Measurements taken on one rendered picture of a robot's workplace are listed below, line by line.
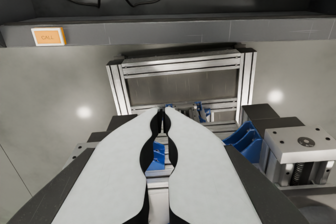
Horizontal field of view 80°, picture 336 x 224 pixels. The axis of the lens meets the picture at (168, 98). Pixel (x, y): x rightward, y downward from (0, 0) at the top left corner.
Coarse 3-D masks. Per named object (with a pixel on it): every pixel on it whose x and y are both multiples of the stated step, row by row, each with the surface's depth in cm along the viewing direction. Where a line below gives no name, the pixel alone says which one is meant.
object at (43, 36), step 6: (42, 30) 35; (48, 30) 35; (54, 30) 35; (36, 36) 36; (42, 36) 36; (48, 36) 36; (54, 36) 36; (42, 42) 36; (48, 42) 36; (54, 42) 36; (60, 42) 36
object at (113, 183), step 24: (144, 120) 11; (120, 144) 9; (144, 144) 9; (96, 168) 8; (120, 168) 8; (144, 168) 9; (72, 192) 7; (96, 192) 7; (120, 192) 7; (144, 192) 7; (72, 216) 6; (96, 216) 6; (120, 216) 6; (144, 216) 7
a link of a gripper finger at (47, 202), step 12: (84, 156) 8; (72, 168) 8; (60, 180) 7; (72, 180) 7; (48, 192) 7; (60, 192) 7; (24, 204) 7; (36, 204) 6; (48, 204) 6; (60, 204) 6; (12, 216) 6; (24, 216) 6; (36, 216) 6; (48, 216) 6
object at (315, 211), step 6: (300, 210) 45; (306, 210) 45; (312, 210) 45; (318, 210) 44; (324, 210) 44; (330, 210) 45; (306, 216) 44; (312, 216) 44; (318, 216) 43; (324, 216) 43; (330, 216) 43; (312, 222) 43; (318, 222) 43; (324, 222) 43; (330, 222) 43
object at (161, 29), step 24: (24, 24) 36; (48, 24) 36; (72, 24) 36; (96, 24) 36; (120, 24) 36; (144, 24) 36; (168, 24) 36; (192, 24) 36; (216, 24) 36; (240, 24) 36; (264, 24) 36; (288, 24) 36; (312, 24) 36
